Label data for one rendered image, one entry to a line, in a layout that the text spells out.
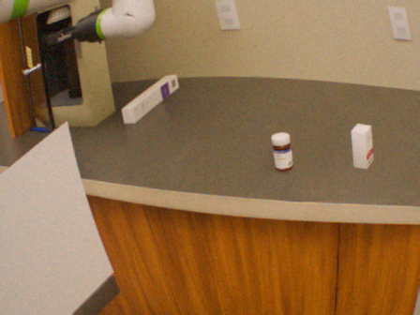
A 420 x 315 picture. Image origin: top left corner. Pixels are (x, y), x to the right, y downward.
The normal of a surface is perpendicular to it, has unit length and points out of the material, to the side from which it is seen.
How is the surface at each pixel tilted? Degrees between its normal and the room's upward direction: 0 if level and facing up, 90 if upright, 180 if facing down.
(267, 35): 90
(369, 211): 90
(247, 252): 90
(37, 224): 90
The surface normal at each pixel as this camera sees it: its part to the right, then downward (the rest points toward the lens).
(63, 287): 0.88, 0.04
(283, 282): -0.48, 0.43
